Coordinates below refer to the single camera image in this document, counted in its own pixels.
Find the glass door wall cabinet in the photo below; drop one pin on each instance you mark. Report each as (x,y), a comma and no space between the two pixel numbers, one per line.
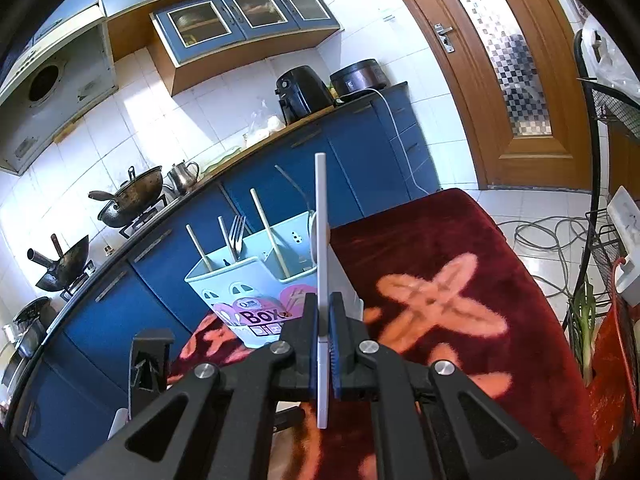
(200,60)

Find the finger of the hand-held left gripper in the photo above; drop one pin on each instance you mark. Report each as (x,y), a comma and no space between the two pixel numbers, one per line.
(150,345)

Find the red bag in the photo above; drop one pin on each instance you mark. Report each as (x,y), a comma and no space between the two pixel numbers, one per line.
(612,385)

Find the red patterned blanket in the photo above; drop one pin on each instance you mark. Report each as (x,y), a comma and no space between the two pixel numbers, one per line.
(450,230)

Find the wall switch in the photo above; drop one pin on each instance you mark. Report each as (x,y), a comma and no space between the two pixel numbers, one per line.
(388,17)

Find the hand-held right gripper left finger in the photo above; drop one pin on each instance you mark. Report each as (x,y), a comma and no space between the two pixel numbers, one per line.
(305,330)

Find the metal spoon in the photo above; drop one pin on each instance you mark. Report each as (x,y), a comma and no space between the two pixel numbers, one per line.
(292,180)

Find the white power strip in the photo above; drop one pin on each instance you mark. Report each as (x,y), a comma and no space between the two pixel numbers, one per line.
(625,240)

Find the metal ladle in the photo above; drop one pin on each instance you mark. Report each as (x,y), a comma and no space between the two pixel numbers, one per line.
(102,195)

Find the blue base cabinets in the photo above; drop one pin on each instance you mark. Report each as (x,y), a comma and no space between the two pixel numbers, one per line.
(350,160)

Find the white plastic bag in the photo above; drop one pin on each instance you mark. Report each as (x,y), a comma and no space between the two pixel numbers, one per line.
(617,70)

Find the large wok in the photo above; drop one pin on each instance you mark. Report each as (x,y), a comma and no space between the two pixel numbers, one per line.
(135,200)

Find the gas stove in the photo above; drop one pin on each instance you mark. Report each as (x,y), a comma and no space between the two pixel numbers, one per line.
(145,217)

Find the green tray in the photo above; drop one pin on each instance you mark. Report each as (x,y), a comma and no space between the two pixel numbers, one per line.
(222,160)

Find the green onions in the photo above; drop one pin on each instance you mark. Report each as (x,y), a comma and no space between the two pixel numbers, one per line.
(586,320)

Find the metal fork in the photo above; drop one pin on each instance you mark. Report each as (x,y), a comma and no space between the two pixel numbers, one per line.
(236,232)

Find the range hood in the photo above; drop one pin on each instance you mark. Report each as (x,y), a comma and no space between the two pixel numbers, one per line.
(75,85)

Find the steel pot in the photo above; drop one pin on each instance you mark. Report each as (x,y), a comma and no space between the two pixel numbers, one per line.
(32,320)

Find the black air fryer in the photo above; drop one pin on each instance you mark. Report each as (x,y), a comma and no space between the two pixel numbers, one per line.
(300,92)

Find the clear plastic bag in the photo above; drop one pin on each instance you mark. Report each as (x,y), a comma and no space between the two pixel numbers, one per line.
(262,130)

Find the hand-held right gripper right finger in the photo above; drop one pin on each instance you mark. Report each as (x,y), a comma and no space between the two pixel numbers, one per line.
(336,340)

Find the dark rice cooker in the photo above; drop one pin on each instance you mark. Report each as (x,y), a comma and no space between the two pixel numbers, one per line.
(360,77)

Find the wooden door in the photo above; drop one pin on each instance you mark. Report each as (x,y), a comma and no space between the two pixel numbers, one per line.
(450,100)

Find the steel kettle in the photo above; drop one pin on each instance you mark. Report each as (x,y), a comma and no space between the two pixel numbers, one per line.
(181,177)

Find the small black wok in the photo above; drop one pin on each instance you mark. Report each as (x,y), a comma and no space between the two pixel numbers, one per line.
(65,265)

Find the light blue utensil holder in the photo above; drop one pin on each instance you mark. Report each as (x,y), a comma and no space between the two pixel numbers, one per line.
(225,285)

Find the wooden chopstick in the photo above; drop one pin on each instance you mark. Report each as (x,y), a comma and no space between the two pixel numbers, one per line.
(199,247)
(267,230)
(227,240)

